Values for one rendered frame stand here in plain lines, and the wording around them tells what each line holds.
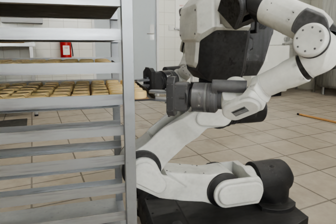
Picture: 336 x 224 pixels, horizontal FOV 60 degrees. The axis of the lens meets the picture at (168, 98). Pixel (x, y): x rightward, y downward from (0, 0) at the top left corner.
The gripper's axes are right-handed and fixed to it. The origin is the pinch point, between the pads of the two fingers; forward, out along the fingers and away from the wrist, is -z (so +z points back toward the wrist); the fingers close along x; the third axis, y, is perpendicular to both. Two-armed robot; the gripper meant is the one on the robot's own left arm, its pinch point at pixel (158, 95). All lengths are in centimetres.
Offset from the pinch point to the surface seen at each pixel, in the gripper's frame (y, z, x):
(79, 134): 16.3, -18.1, -9.2
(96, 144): -22.2, -35.0, -26.5
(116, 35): 10.8, -8.7, 17.8
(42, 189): -11, -55, -44
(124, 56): 12.5, -5.6, 12.4
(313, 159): -144, 77, -69
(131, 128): 11.8, -4.5, -7.6
